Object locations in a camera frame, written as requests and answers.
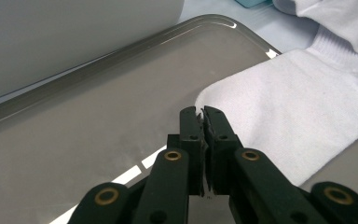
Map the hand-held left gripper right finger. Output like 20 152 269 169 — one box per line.
200 105 321 224

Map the white sock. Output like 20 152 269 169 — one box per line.
195 26 358 188
272 0 358 59

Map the white divided storage box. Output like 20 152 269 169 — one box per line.
0 0 186 105

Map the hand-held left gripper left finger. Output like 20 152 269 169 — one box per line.
131 105 207 224

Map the grey translucent box lid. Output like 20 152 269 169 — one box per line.
0 13 358 224

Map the blue plastic basket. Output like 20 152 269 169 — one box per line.
234 0 269 8

